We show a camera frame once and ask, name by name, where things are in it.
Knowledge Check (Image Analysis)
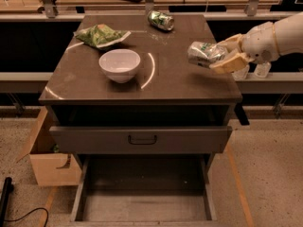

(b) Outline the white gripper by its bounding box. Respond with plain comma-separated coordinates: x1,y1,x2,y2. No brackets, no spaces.
209,22,279,74

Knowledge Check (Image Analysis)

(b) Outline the crushed 7up can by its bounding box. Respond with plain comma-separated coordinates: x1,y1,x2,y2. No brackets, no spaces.
187,42,228,68

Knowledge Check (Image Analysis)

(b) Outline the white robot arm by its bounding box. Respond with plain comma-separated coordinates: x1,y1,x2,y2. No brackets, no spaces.
209,12,303,74

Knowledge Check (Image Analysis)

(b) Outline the green soda can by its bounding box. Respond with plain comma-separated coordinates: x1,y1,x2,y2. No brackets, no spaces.
148,10,174,31

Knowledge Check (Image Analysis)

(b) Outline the grey drawer cabinet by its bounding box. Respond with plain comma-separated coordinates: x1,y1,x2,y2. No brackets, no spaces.
38,13,243,163

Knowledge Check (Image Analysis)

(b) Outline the upper grey drawer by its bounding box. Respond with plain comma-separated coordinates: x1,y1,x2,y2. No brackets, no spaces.
49,126,232,155

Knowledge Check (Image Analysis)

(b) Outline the open lower drawer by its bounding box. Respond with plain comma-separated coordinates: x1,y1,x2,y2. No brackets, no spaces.
70,156,228,227

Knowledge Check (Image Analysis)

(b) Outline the left clear sanitizer bottle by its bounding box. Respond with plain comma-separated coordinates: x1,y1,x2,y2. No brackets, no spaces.
232,64,250,80

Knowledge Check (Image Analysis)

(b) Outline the clear sanitizer bottle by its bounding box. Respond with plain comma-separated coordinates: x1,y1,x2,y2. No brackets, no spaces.
254,62,272,79
232,64,250,80

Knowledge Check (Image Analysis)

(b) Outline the right clear sanitizer bottle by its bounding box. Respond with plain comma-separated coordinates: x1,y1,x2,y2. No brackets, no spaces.
254,62,272,79

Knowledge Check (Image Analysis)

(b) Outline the white bowl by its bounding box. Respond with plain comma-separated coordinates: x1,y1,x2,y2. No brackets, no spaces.
98,49,141,83

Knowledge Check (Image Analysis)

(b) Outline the green chip bag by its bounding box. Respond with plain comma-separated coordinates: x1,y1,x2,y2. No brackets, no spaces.
74,24,132,49

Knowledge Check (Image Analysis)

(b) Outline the cardboard box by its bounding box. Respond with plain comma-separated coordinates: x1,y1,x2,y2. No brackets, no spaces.
16,107,81,186

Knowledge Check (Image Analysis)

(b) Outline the black cylindrical object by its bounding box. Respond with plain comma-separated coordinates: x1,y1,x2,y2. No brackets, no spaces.
0,177,13,227

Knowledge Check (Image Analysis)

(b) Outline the black drawer handle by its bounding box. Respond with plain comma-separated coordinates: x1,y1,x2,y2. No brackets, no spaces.
128,135,157,146

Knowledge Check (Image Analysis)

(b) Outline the black cable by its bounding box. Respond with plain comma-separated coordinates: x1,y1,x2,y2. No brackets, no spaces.
3,207,49,227

